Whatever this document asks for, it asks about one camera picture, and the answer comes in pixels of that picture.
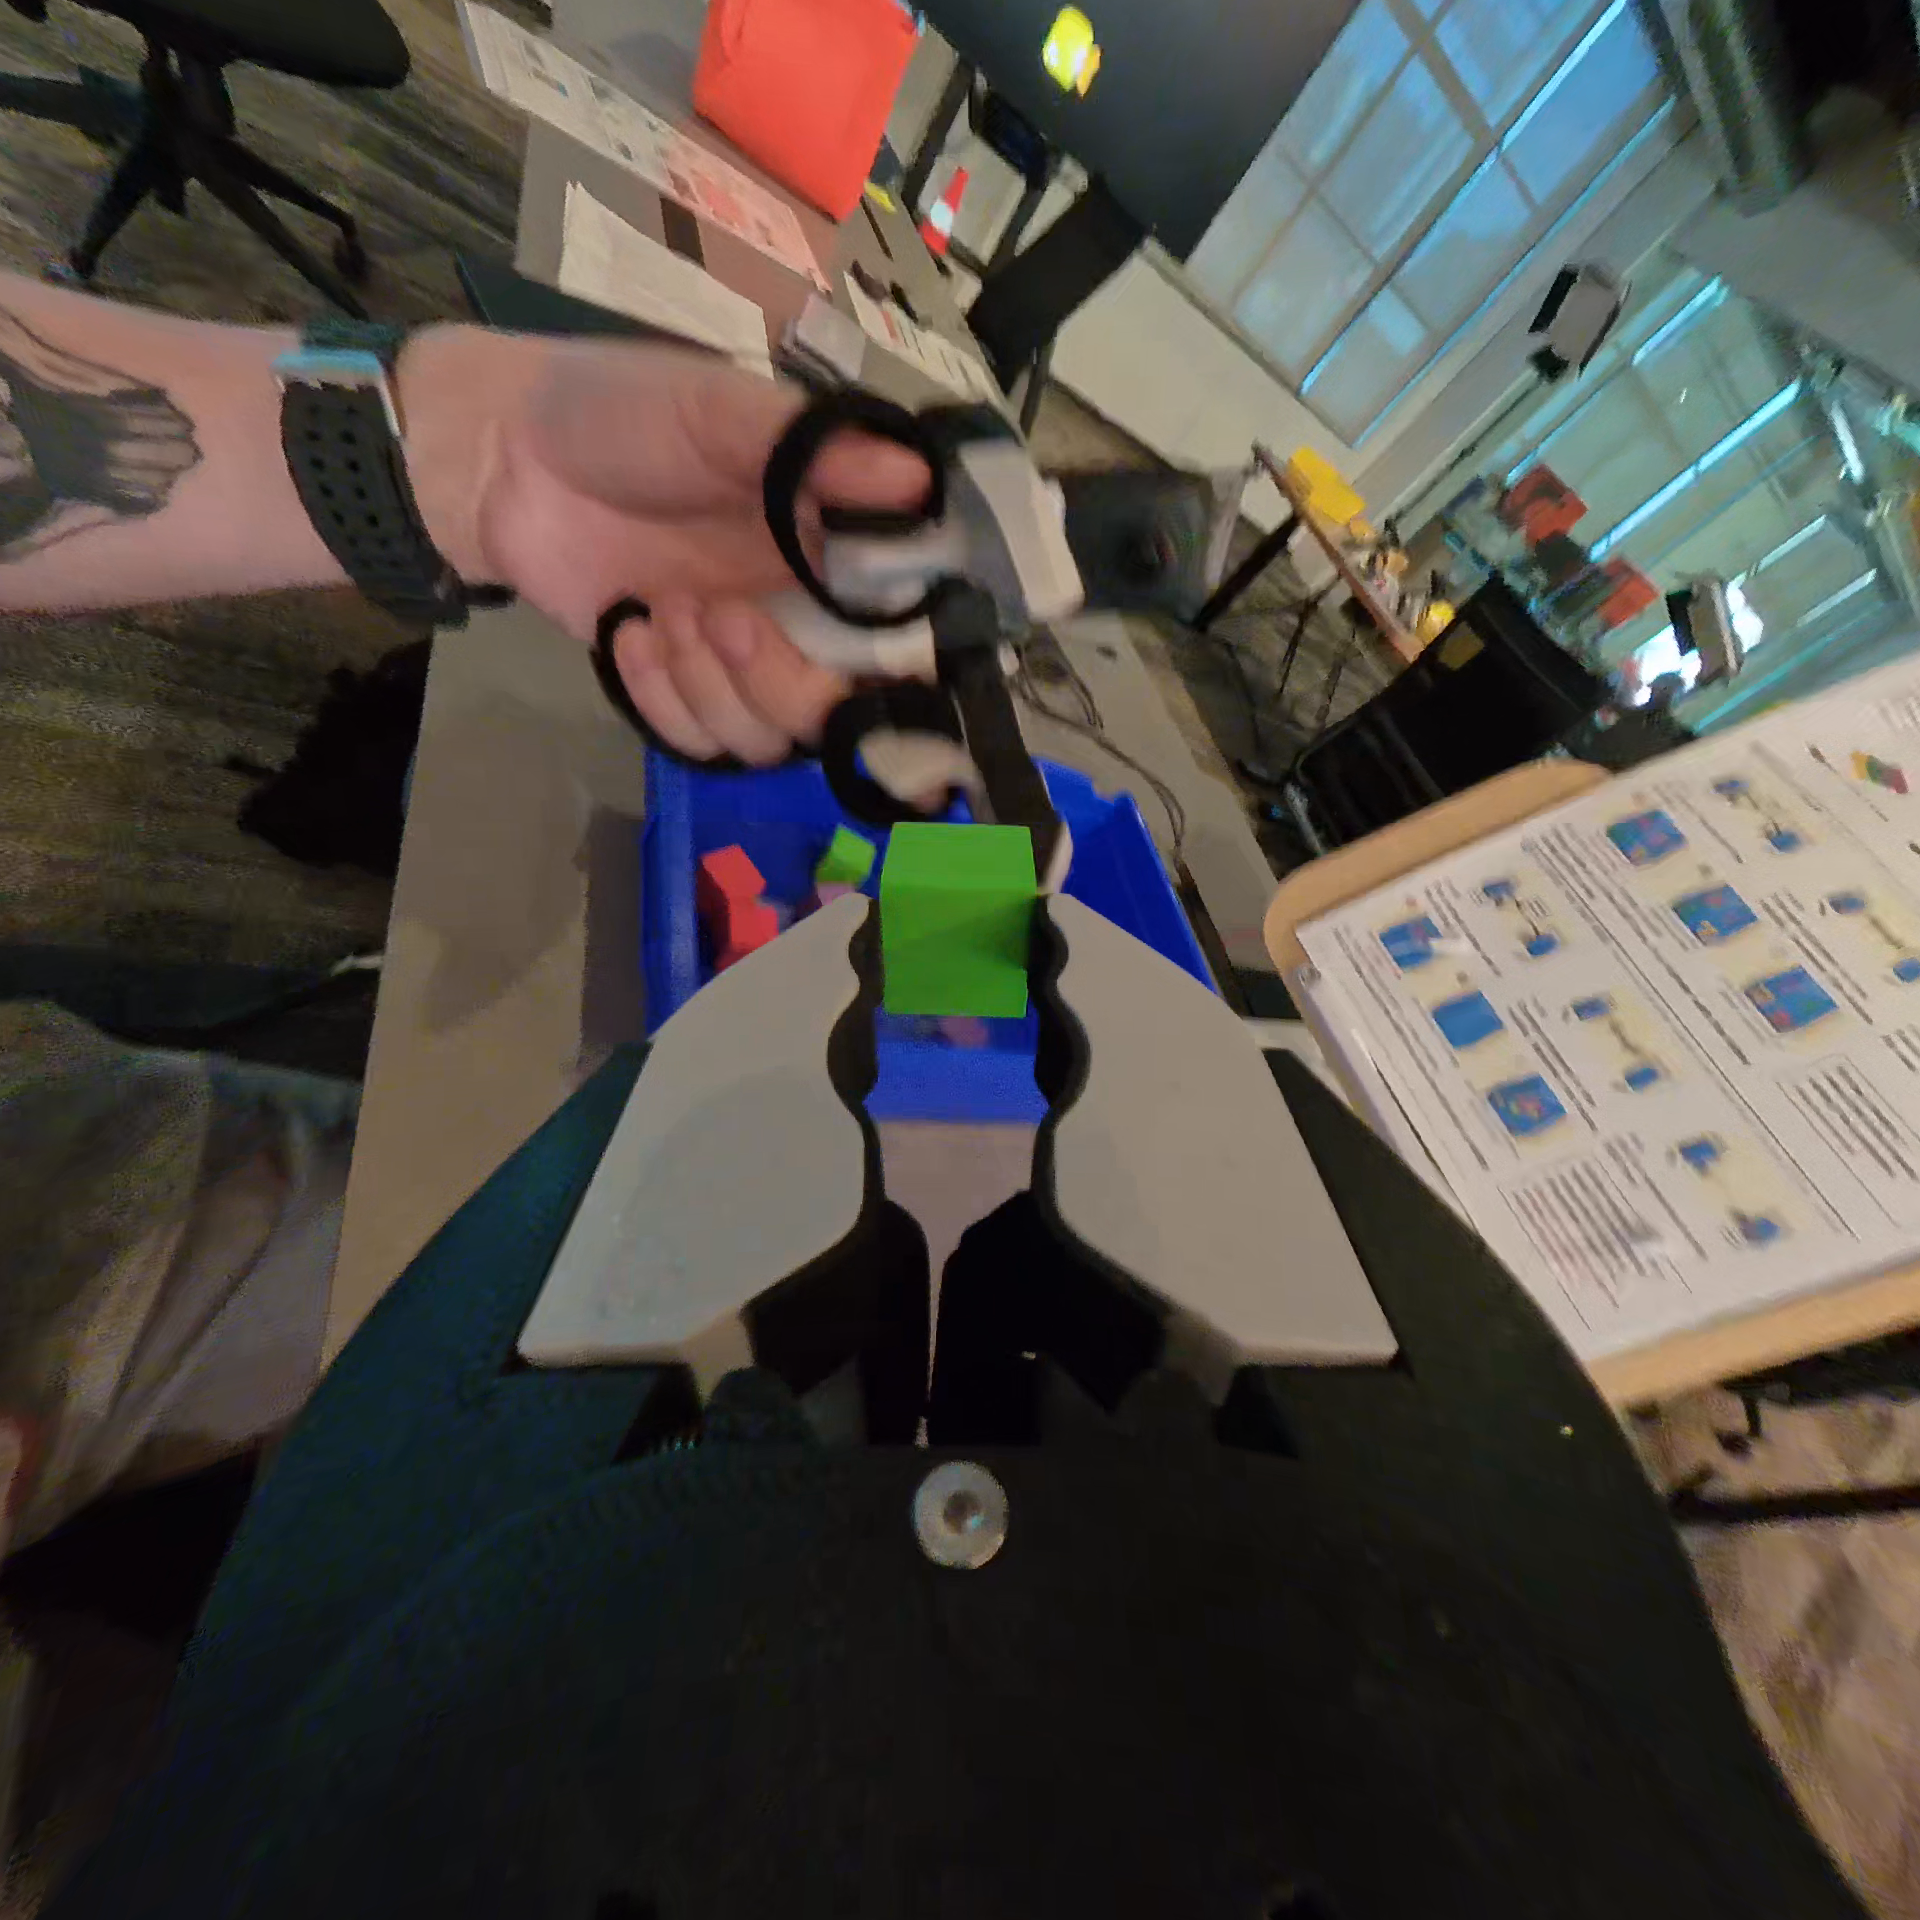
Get orange red box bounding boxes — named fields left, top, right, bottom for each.
left=692, top=0, right=918, bottom=228

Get black office chair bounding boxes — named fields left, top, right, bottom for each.
left=0, top=0, right=414, bottom=325

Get person's left forearm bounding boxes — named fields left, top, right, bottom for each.
left=0, top=269, right=436, bottom=621

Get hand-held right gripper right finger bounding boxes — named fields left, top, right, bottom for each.
left=1036, top=894, right=1402, bottom=1368

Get red cube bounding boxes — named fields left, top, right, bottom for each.
left=697, top=846, right=793, bottom=968

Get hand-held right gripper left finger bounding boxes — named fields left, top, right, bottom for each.
left=515, top=894, right=879, bottom=1368

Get grey desk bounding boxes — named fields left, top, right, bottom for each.
left=325, top=600, right=1309, bottom=1368

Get person's left hand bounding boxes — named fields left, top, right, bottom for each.
left=396, top=325, right=939, bottom=764

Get black wristwatch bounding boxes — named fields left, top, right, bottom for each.
left=274, top=325, right=515, bottom=634

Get printed instruction sheet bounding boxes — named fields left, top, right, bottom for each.
left=1294, top=664, right=1920, bottom=1363

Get background wooden desk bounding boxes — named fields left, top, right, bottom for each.
left=454, top=0, right=1051, bottom=398

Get blue plastic bin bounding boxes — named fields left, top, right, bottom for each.
left=646, top=747, right=1222, bottom=1124

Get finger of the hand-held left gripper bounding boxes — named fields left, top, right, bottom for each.
left=935, top=583, right=1078, bottom=898

